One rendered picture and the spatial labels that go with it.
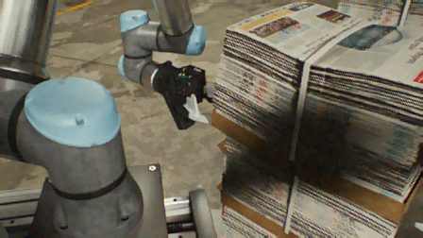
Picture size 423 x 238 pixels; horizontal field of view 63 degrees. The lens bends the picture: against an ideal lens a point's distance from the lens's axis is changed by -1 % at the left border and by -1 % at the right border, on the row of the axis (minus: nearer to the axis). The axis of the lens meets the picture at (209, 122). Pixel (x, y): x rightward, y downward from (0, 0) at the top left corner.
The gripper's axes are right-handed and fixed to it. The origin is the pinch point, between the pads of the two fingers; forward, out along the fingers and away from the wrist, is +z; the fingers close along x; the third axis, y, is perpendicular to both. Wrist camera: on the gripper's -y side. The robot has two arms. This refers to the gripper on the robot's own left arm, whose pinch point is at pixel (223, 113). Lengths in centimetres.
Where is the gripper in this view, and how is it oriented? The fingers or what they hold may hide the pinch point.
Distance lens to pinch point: 79.5
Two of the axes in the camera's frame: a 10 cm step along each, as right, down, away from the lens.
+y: 0.0, -8.4, -5.4
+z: 7.5, 3.6, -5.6
